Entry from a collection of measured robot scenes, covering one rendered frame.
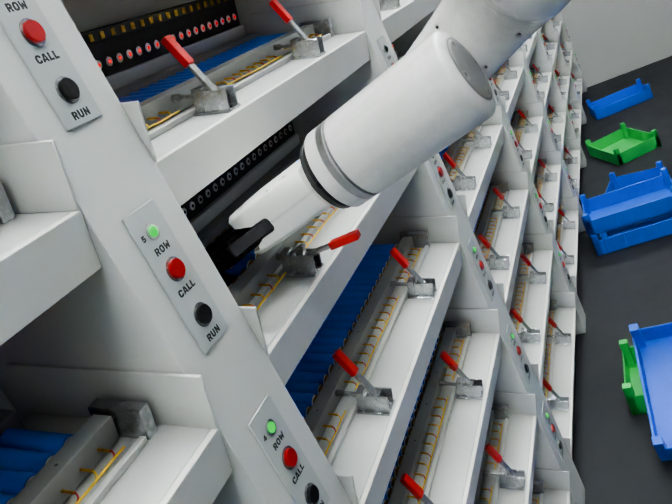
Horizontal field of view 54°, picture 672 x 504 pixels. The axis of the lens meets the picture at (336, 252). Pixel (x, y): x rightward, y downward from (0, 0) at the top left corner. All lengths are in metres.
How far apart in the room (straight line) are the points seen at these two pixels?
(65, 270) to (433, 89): 0.30
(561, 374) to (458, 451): 0.79
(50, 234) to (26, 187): 0.05
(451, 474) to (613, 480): 0.68
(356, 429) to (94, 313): 0.37
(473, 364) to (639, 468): 0.56
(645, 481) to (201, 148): 1.23
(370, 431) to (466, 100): 0.40
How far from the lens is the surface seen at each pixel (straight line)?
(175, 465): 0.52
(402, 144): 0.56
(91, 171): 0.51
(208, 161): 0.62
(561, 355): 1.83
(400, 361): 0.88
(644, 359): 1.74
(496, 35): 0.63
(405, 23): 1.34
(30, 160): 0.49
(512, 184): 1.87
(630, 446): 1.67
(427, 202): 1.15
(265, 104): 0.74
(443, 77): 0.54
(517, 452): 1.28
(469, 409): 1.09
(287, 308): 0.67
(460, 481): 0.98
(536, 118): 2.51
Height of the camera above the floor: 1.09
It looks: 17 degrees down
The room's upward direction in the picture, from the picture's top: 27 degrees counter-clockwise
